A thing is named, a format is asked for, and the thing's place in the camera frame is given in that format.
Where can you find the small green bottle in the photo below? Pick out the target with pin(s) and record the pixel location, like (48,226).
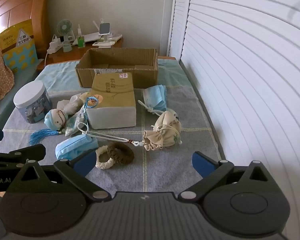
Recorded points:
(81,42)

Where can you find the wooden nightstand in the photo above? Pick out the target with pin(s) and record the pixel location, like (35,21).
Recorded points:
(75,53)

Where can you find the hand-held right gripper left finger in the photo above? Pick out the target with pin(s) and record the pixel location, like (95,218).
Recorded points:
(83,161)

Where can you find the white router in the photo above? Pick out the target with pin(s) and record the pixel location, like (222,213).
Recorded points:
(92,37)

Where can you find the cardboard box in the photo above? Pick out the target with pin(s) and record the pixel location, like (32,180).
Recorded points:
(145,78)

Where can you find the white louvered closet door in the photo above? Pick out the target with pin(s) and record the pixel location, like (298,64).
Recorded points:
(240,67)

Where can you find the brown fuzzy scrunchie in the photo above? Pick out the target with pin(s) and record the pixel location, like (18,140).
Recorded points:
(128,155)

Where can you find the crumpled cream cloth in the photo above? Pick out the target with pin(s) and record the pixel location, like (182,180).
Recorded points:
(73,103)

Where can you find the white power strip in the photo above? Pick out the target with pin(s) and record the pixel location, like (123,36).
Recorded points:
(55,47)

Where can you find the cream fuzzy scrunchie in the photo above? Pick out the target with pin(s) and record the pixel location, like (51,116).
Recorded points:
(103,165)

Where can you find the clear plastic packet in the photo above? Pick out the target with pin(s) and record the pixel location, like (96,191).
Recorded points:
(76,120)

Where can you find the wooden bed headboard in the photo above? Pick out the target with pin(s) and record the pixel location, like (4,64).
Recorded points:
(20,7)

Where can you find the small green desk fan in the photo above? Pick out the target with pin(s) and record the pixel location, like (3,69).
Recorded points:
(64,27)

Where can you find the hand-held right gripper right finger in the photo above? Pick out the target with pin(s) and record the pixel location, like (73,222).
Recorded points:
(202,163)

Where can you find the white-lid plastic jar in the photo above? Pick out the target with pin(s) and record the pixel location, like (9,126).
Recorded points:
(30,95)

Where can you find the doll pendant with blue tassel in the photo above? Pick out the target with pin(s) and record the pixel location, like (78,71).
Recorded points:
(55,120)

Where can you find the yellow snack bag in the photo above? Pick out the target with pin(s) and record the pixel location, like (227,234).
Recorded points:
(20,55)

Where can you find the flat white device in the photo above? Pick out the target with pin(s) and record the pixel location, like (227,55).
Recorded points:
(103,44)

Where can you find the pink floral cloth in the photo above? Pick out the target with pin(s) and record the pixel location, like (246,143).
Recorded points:
(0,75)

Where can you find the blue face mask bundle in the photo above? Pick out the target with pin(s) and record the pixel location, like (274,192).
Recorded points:
(156,96)
(72,146)

